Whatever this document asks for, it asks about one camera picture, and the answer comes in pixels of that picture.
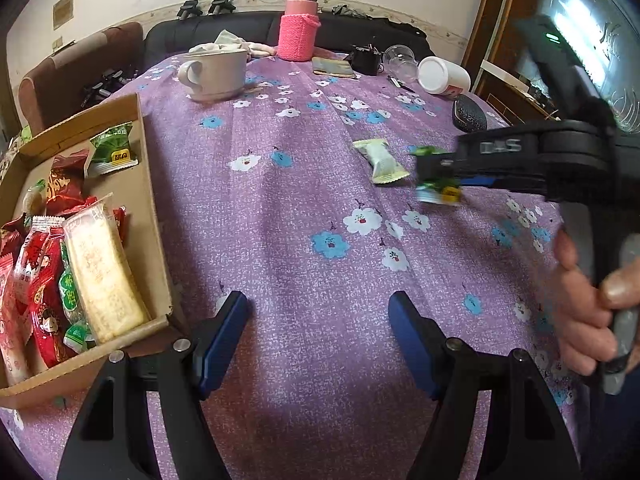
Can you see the black folded gadget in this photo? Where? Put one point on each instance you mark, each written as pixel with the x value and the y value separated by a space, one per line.
pixel 107 87

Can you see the small green candy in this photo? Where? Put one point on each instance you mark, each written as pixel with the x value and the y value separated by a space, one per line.
pixel 34 199

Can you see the person's right hand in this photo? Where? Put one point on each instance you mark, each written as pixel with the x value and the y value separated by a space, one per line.
pixel 575 320

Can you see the white plastic jar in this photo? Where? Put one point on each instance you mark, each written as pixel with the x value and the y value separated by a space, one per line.
pixel 442 76

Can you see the clear plastic cup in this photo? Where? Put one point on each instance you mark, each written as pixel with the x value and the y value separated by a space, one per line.
pixel 400 62

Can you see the red and white snack packet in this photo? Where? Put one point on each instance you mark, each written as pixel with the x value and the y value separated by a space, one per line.
pixel 37 250

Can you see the white crumpled cloth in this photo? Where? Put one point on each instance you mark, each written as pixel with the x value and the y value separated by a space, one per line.
pixel 225 42

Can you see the wall light switch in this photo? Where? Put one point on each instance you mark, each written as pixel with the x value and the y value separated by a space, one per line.
pixel 57 44

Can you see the black clamp device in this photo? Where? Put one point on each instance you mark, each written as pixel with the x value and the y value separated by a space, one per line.
pixel 221 5
pixel 190 11

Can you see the small wall plaque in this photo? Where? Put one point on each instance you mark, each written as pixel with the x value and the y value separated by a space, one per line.
pixel 63 11

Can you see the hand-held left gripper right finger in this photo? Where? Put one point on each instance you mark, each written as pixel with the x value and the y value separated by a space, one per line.
pixel 415 345

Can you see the brown armchair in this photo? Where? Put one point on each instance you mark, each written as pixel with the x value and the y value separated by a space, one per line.
pixel 65 70

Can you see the small black cup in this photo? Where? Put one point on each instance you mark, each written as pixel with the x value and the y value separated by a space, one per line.
pixel 366 61

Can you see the dark clothes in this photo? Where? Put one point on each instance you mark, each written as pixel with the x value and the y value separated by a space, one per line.
pixel 380 22

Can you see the purple floral tablecloth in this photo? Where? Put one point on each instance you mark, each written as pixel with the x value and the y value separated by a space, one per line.
pixel 310 220

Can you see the pale green snack packet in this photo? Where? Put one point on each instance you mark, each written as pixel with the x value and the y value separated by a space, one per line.
pixel 382 162

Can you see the black sofa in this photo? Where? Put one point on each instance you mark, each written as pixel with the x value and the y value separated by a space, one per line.
pixel 165 40

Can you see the bright red snack packet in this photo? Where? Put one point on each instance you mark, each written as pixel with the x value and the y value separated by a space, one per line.
pixel 119 222

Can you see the pink snack packet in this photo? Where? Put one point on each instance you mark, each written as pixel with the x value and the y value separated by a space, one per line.
pixel 12 330

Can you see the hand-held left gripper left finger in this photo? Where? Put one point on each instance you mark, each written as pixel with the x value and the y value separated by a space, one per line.
pixel 222 345

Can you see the yellow biscuit pack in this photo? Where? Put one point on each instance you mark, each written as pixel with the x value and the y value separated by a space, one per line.
pixel 102 275

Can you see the green and white candy packet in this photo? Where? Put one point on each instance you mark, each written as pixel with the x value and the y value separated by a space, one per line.
pixel 70 295

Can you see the grey mug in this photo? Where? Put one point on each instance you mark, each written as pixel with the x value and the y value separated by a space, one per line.
pixel 217 77

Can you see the dark red foil snack packet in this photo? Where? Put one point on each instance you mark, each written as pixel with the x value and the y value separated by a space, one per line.
pixel 65 185
pixel 11 235

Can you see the flat folded pouch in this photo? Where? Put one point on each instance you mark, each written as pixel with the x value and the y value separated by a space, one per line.
pixel 334 67

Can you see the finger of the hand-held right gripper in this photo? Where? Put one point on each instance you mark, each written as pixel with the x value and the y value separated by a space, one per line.
pixel 440 167
pixel 520 187

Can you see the wooden cabinet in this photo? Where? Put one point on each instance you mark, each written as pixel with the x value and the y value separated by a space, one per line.
pixel 492 10

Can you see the green patterned cushion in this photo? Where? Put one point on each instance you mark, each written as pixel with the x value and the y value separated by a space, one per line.
pixel 15 155

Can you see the black glasses case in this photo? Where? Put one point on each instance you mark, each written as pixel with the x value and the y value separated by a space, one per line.
pixel 469 114

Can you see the red snack packet with figure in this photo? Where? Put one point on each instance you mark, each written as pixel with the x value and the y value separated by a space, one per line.
pixel 47 325

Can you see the pink knitted sleeve thermos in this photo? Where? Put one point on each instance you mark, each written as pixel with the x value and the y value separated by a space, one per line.
pixel 297 35

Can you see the cardboard box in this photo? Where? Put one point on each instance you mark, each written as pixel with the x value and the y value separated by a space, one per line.
pixel 145 200

